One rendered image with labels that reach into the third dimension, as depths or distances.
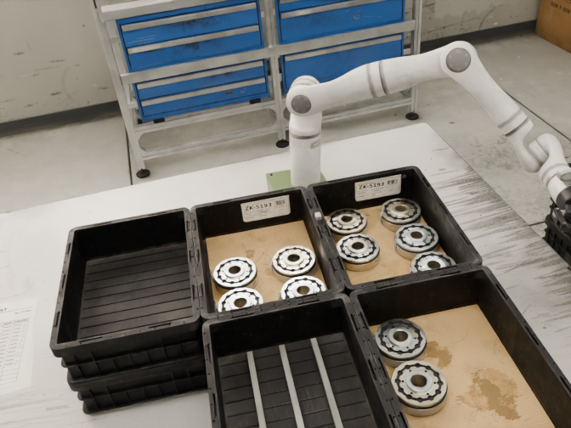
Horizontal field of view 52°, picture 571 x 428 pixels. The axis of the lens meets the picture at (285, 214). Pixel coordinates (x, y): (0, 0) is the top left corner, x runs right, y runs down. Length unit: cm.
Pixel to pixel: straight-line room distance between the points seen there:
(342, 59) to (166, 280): 221
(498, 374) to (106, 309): 86
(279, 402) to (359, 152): 112
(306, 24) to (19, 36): 179
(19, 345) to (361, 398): 88
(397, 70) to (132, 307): 89
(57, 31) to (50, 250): 234
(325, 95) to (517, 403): 89
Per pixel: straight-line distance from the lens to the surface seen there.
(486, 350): 127
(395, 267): 142
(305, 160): 173
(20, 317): 172
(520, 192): 316
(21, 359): 161
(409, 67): 161
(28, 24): 406
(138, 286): 147
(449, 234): 142
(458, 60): 155
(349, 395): 118
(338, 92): 161
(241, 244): 151
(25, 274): 185
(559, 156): 158
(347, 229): 148
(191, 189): 198
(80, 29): 404
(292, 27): 327
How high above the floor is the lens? 179
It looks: 37 degrees down
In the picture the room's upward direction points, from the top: 6 degrees counter-clockwise
